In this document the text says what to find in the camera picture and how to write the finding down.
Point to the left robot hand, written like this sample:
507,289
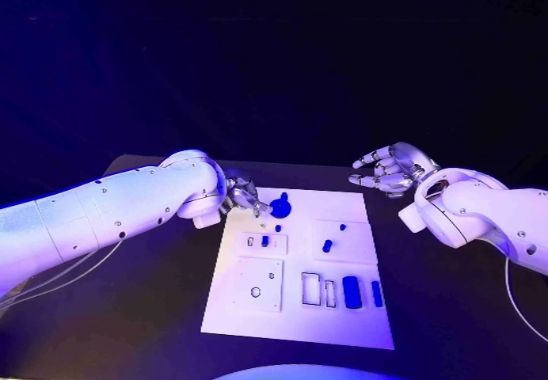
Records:
241,190

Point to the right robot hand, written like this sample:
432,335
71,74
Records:
396,178

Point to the blue gear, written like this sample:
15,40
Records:
280,208

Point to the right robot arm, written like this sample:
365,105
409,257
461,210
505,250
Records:
492,207

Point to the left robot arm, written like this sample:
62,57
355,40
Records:
129,202

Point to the white task board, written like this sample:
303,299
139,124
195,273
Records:
299,320

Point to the blue block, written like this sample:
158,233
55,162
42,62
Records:
264,241

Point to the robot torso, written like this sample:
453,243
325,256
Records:
308,373

